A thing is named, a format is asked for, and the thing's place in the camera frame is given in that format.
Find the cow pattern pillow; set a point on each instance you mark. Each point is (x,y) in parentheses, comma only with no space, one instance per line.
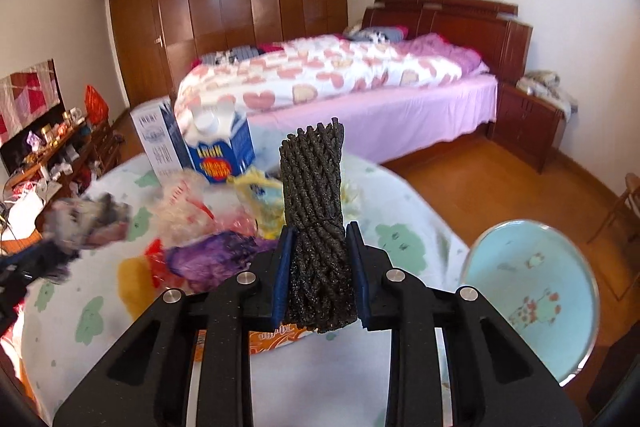
(379,34)

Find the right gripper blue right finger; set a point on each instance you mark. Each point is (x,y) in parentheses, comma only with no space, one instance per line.
(357,249)

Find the blue Look milk carton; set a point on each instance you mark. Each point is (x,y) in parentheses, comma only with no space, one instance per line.
(218,140)

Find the pink bed sheet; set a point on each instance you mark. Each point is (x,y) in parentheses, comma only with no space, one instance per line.
(389,123)

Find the television screen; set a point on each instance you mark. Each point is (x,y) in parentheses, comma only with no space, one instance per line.
(30,99)

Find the light blue trash bin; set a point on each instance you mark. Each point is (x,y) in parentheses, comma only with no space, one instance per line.
(542,284)

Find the red gift bag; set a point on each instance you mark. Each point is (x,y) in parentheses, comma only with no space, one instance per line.
(96,107)

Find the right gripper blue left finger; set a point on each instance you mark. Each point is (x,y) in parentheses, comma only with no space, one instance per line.
(281,274)

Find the cluttered wooden side cabinet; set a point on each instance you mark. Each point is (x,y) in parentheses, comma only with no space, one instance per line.
(64,169)

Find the red transparent plastic wrapper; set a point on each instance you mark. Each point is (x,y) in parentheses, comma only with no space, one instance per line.
(236,221)

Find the white tablecloth green clouds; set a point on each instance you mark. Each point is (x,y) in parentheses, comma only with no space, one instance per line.
(91,365)

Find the yellow plastic bag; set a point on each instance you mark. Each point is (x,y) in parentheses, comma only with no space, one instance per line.
(140,280)

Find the clear plastic bag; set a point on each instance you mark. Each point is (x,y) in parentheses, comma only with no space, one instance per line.
(182,201)

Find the pile of clothes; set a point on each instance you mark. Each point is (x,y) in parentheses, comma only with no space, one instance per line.
(545,84)

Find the purple snack wrapper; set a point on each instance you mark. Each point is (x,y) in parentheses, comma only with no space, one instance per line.
(207,263)

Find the pink purple blanket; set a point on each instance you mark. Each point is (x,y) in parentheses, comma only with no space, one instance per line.
(432,44)

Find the wooden door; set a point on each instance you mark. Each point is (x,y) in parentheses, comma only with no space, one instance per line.
(139,44)

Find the wooden nightstand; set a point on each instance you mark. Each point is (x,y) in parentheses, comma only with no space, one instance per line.
(528,127)

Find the orange snack bag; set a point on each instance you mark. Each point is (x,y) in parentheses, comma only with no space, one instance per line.
(259,342)

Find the heart pattern white duvet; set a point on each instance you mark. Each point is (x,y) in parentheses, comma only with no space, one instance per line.
(309,70)

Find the white tall milk carton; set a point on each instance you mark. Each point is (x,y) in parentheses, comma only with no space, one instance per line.
(160,136)

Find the pale yellow blue wrapper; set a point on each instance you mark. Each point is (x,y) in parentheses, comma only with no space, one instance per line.
(262,196)

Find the brown wicker chair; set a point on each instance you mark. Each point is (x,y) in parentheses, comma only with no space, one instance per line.
(626,207)

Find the patterned foil wrapper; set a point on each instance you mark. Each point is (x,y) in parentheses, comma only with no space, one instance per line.
(76,224)

